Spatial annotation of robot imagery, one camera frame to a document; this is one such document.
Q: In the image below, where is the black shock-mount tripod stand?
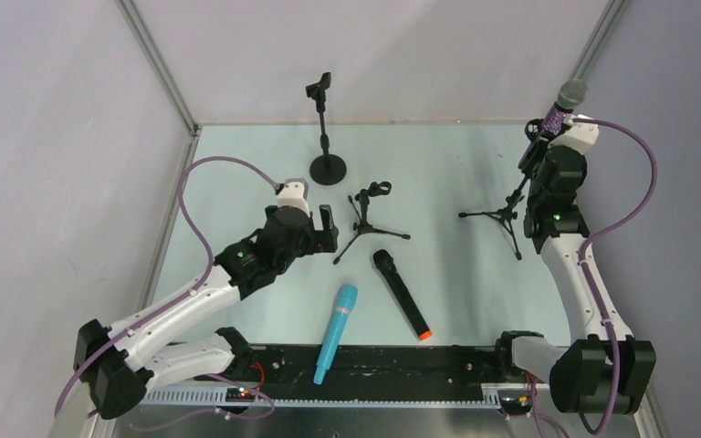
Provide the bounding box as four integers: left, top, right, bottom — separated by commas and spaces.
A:
457, 119, 543, 261

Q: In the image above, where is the small black tripod microphone stand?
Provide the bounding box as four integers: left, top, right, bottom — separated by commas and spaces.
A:
332, 181, 412, 265

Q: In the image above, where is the purple glitter microphone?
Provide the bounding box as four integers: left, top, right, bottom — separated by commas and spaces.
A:
539, 78, 588, 137

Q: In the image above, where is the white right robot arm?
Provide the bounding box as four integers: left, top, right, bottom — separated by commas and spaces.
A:
495, 144, 656, 414

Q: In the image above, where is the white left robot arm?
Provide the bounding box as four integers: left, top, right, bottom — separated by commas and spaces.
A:
72, 204, 339, 420

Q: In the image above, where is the black round-base microphone stand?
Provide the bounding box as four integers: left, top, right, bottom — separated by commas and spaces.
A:
306, 72, 347, 186

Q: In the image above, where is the black microphone orange tip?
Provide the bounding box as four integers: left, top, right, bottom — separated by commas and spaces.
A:
372, 249, 432, 340

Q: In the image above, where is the blue microphone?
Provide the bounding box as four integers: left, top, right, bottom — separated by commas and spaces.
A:
313, 284, 358, 385

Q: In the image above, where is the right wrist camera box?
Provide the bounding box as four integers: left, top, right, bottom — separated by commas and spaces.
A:
549, 114, 600, 155

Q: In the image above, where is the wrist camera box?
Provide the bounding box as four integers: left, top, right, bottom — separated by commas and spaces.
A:
276, 178, 310, 216
549, 114, 600, 155

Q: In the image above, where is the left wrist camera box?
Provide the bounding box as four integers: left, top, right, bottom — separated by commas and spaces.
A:
276, 178, 310, 216

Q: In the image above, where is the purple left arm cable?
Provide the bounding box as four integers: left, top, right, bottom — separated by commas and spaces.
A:
54, 156, 282, 433

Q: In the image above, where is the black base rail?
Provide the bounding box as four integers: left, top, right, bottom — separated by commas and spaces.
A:
221, 344, 527, 403

